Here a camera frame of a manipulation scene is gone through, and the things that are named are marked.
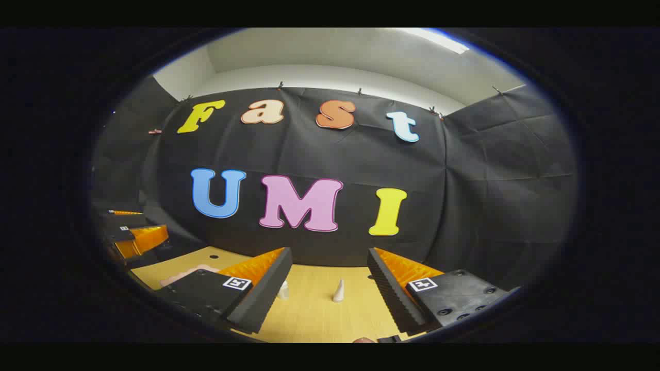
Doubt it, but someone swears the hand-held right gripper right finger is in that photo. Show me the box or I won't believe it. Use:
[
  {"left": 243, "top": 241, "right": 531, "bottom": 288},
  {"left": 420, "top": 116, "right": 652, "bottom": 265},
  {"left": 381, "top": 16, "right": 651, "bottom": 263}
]
[{"left": 367, "top": 247, "right": 517, "bottom": 335}]

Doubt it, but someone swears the pink suitcase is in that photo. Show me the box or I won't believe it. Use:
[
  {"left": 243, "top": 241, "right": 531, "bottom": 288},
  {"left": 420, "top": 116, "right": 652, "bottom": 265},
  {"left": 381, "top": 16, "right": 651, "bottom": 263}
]
[{"left": 159, "top": 264, "right": 222, "bottom": 288}]

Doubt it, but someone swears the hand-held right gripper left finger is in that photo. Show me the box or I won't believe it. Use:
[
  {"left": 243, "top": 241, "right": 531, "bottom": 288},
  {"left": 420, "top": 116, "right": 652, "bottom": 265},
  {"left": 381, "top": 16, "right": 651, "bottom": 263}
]
[{"left": 154, "top": 247, "right": 293, "bottom": 334}]

